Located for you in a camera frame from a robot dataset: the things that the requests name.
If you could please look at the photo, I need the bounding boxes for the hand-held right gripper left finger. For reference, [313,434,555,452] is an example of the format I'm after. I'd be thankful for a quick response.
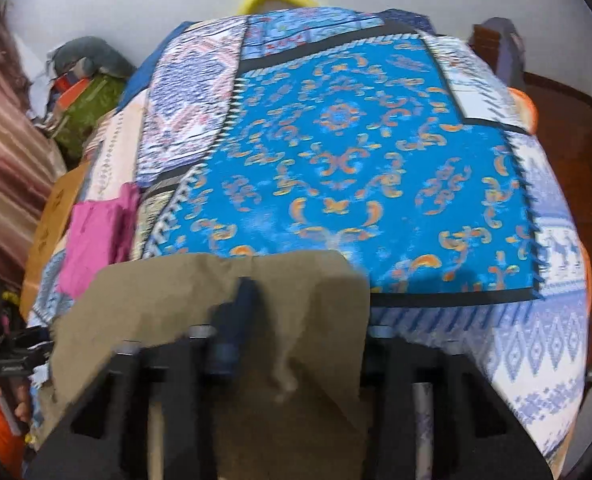
[28,277,263,480]

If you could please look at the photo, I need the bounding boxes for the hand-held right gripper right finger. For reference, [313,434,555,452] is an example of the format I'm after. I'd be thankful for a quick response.
[366,326,552,480]

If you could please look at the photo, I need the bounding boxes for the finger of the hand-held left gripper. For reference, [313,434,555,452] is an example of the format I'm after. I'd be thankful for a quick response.
[8,326,55,352]

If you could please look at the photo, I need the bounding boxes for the olive green shorts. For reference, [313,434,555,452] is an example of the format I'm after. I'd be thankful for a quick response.
[51,247,373,480]

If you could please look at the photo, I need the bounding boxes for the wooden board with paw prints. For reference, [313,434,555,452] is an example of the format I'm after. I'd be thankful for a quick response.
[22,160,95,322]

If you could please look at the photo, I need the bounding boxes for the magenta garment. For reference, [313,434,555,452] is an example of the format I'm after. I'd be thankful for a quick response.
[57,182,142,299]

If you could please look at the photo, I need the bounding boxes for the striped curtain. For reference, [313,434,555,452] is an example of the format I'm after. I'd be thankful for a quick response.
[0,5,68,288]

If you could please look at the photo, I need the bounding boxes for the patchwork printed blanket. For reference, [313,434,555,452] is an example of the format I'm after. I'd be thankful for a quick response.
[23,6,592,480]

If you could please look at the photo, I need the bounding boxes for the green patterned cloth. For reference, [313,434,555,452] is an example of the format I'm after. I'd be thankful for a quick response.
[51,72,129,162]

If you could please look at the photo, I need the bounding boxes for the orange box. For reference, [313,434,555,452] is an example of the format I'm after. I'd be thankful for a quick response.
[55,74,94,108]

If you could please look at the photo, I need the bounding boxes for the grey cloth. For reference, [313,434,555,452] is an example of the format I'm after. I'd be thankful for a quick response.
[46,36,137,82]

